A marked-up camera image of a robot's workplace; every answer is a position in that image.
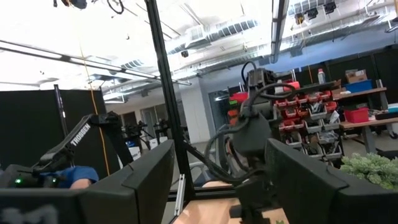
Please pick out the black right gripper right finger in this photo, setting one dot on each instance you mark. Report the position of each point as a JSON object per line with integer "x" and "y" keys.
{"x": 311, "y": 186}

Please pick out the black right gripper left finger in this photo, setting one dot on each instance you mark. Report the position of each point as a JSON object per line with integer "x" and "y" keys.
{"x": 124, "y": 193}

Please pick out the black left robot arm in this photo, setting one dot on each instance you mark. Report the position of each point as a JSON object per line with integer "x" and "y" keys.
{"x": 252, "y": 137}

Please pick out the black Trossen-printed robot arm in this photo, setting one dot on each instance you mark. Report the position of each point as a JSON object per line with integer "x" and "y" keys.
{"x": 77, "y": 140}

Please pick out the person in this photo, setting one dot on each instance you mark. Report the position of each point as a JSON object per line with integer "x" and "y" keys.
{"x": 74, "y": 175}

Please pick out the potted green succulent plant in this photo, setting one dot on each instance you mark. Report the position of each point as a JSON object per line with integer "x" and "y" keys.
{"x": 370, "y": 169}

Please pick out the background black robot station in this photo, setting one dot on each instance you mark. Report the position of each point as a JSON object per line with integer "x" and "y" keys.
{"x": 136, "y": 130}

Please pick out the shelf rack with red bins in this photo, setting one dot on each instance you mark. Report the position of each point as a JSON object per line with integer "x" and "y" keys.
{"x": 308, "y": 118}

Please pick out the wooden workbench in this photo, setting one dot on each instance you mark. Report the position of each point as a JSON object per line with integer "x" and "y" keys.
{"x": 367, "y": 124}

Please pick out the red plastic box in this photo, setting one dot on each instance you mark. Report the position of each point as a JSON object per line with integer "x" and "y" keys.
{"x": 356, "y": 115}

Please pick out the white bottle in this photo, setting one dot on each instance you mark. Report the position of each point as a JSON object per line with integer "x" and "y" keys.
{"x": 321, "y": 76}

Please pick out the blue plastic bin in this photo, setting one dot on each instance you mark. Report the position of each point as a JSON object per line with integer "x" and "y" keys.
{"x": 359, "y": 86}

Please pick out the black partition panel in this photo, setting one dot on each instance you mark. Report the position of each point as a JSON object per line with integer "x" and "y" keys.
{"x": 28, "y": 124}

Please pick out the cardboard box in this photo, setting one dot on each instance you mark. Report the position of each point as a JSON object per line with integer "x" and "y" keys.
{"x": 356, "y": 75}

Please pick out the black metal table frame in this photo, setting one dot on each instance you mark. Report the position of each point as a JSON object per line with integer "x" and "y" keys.
{"x": 168, "y": 93}

